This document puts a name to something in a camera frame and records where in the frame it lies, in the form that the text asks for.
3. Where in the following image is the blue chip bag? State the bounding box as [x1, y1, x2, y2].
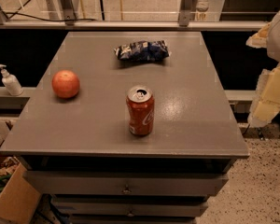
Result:
[114, 40, 170, 62]

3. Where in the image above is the orange fruit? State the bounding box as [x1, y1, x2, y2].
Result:
[51, 70, 80, 99]

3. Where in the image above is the black cable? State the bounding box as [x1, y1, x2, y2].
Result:
[3, 11, 99, 23]

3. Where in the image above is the top drawer knob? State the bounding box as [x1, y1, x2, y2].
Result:
[122, 185, 132, 195]

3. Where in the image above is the white pump bottle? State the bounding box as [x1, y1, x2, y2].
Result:
[0, 64, 23, 96]

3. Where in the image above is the cardboard box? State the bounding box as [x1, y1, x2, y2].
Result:
[0, 164, 41, 224]

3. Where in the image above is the red coke can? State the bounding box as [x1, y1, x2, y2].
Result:
[126, 85, 155, 136]

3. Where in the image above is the drawer knob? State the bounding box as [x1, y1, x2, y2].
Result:
[127, 210, 135, 217]
[122, 185, 132, 195]

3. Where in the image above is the grey drawer cabinet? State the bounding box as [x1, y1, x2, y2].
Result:
[1, 32, 248, 224]

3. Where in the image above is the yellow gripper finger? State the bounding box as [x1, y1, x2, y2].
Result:
[247, 64, 280, 128]
[245, 22, 271, 49]

